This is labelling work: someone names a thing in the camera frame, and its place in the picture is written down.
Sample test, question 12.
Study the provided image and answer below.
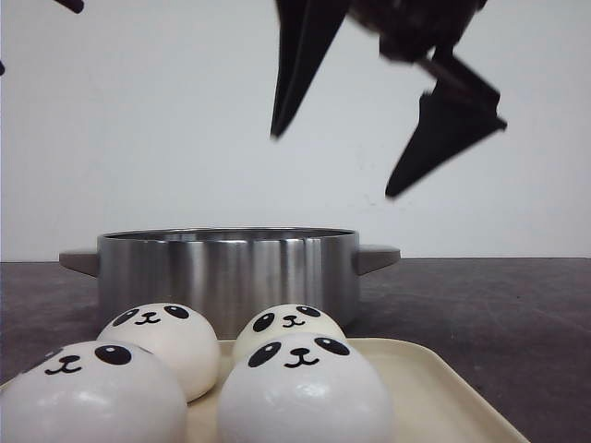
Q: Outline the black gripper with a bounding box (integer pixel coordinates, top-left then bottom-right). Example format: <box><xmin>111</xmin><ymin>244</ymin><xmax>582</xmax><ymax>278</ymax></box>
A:
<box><xmin>271</xmin><ymin>0</ymin><xmax>507</xmax><ymax>198</ymax></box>

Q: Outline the stainless steel pot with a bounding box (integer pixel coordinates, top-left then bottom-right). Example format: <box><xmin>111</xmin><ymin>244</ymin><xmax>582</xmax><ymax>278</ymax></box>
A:
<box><xmin>59</xmin><ymin>227</ymin><xmax>401</xmax><ymax>339</ymax></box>

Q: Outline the panda bun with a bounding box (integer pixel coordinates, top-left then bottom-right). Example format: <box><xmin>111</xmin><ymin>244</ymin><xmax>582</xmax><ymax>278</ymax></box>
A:
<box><xmin>232</xmin><ymin>304</ymin><xmax>345</xmax><ymax>364</ymax></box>
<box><xmin>217</xmin><ymin>333</ymin><xmax>395</xmax><ymax>442</ymax></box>
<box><xmin>98</xmin><ymin>303</ymin><xmax>221</xmax><ymax>401</ymax></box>
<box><xmin>1</xmin><ymin>341</ymin><xmax>187</xmax><ymax>442</ymax></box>

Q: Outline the cream plastic tray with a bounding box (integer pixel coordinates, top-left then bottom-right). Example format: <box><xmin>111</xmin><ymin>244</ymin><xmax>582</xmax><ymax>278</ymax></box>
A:
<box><xmin>184</xmin><ymin>339</ymin><xmax>521</xmax><ymax>442</ymax></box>

